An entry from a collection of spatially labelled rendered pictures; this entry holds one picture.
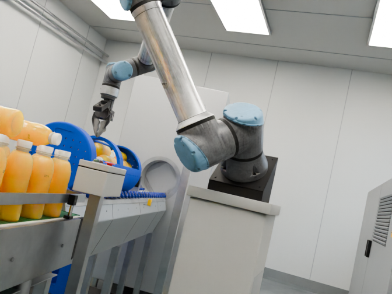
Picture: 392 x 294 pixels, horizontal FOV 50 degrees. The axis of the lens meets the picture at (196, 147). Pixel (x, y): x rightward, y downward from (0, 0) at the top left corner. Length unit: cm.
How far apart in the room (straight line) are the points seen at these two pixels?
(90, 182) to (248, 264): 62
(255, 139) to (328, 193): 512
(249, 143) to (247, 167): 11
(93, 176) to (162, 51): 49
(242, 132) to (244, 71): 564
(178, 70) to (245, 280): 77
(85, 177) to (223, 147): 48
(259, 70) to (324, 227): 269
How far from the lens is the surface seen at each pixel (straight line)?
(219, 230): 157
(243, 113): 153
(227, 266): 157
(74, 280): 147
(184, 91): 147
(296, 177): 666
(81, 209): 184
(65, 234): 146
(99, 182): 134
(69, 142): 177
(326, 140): 672
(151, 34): 152
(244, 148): 154
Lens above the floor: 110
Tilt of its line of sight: 5 degrees up
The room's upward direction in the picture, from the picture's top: 13 degrees clockwise
